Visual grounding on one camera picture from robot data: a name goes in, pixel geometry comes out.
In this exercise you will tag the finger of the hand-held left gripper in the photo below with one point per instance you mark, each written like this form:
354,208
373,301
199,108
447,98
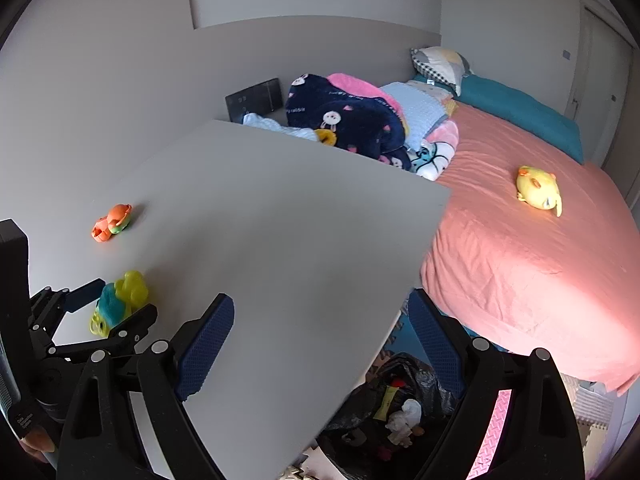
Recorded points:
130,325
80,295

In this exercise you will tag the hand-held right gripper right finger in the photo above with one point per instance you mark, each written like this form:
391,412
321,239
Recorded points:
435,350

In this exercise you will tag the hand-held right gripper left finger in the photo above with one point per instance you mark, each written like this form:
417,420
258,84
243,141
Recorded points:
207,350

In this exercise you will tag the blue yellow turtle toy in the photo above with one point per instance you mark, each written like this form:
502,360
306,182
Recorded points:
112,305

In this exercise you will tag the black trash bag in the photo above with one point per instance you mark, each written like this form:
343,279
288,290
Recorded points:
365,395

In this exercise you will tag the person's left hand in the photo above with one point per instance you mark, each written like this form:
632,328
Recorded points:
40,446

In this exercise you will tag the orange and green carrot toy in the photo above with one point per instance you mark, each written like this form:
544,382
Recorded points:
112,220

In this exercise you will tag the pink bed sheet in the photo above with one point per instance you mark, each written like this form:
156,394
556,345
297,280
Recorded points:
525,270

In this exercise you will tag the foam puzzle floor mat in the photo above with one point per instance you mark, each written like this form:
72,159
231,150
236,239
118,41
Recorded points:
592,405

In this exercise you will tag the yellow chick plush toy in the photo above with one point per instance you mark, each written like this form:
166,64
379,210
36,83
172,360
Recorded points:
537,190

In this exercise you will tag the white cartoon print blanket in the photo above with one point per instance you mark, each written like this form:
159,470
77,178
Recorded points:
440,150

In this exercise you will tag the light blue cloth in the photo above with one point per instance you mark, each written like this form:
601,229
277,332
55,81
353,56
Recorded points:
270,125

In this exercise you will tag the light blue quilted blanket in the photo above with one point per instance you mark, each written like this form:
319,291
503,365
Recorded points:
420,110

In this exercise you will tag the navy rabbit print blanket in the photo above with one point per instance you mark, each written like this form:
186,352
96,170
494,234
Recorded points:
350,125

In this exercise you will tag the teal pillow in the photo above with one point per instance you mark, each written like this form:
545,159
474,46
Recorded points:
525,110

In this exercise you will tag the checkered patchwork pillow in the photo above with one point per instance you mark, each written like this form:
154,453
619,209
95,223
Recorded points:
440,65

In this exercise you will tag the white door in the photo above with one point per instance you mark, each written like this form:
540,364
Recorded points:
605,85

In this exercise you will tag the black wall switch panel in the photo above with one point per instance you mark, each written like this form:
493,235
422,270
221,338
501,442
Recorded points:
255,100

